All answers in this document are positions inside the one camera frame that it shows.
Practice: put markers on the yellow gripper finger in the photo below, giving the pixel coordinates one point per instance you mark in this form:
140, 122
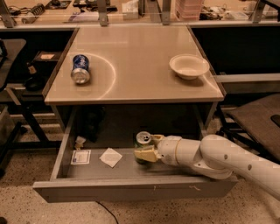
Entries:
156, 139
149, 153

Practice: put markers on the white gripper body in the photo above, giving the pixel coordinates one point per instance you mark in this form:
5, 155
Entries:
167, 149

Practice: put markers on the green soda can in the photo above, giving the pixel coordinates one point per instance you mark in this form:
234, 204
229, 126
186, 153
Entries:
143, 139

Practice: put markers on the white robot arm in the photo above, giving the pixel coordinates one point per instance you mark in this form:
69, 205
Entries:
213, 156

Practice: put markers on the open grey drawer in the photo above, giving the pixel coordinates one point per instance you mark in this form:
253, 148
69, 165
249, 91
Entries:
128, 180

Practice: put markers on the blue soda can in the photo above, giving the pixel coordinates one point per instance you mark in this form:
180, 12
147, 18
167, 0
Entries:
80, 73

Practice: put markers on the white square paper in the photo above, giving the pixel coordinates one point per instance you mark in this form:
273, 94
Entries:
110, 157

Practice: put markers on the grey cabinet desk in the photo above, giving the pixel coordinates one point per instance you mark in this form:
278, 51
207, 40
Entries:
130, 64

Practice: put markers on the blue bordered label card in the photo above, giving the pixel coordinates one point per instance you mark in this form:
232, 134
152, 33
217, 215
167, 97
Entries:
80, 157

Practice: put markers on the crumpled paper scrap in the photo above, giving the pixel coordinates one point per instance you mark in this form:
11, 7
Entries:
79, 142

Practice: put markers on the white bowl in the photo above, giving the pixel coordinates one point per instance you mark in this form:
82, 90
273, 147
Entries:
188, 66

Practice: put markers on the black office chair right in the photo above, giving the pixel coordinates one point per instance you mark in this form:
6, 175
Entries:
255, 124

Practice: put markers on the black office chair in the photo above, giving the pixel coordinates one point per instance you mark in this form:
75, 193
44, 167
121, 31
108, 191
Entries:
10, 49
255, 124

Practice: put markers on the white tissue box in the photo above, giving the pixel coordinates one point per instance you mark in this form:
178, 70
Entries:
130, 10

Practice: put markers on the pink plastic crate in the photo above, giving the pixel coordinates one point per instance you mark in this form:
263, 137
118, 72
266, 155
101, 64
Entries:
188, 10

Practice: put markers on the black office chair left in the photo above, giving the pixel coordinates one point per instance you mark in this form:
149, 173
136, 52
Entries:
10, 49

